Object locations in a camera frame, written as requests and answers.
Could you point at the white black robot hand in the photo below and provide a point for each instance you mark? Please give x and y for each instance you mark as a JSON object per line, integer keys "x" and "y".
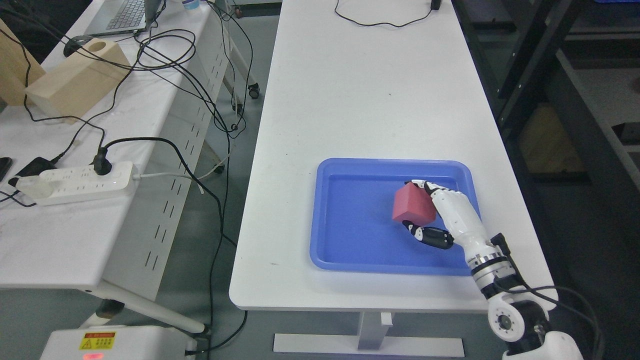
{"x": 456, "y": 223}

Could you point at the pink foam block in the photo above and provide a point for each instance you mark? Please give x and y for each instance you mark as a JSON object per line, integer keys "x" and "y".
{"x": 412, "y": 203}

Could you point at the blue plastic tray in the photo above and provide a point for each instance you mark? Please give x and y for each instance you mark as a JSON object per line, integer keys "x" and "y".
{"x": 352, "y": 227}

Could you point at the black metal shelf right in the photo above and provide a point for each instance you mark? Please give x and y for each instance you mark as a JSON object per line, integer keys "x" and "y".
{"x": 582, "y": 56}

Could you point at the wooden block with hole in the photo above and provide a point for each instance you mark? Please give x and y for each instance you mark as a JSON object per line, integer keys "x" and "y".
{"x": 81, "y": 80}

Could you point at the white table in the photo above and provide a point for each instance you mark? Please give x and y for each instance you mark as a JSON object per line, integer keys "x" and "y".
{"x": 372, "y": 79}

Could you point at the black power plug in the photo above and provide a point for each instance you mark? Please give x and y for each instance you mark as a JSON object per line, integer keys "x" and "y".
{"x": 101, "y": 165}

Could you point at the white machine with warning label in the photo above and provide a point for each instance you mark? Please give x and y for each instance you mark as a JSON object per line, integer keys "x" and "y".
{"x": 119, "y": 342}

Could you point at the white power strip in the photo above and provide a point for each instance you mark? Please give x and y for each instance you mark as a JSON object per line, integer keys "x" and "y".
{"x": 78, "y": 184}

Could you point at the silver laptop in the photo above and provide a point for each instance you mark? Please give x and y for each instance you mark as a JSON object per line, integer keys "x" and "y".
{"x": 116, "y": 17}

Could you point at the black power adapter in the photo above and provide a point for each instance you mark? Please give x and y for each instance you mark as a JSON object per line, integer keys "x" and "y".
{"x": 37, "y": 166}

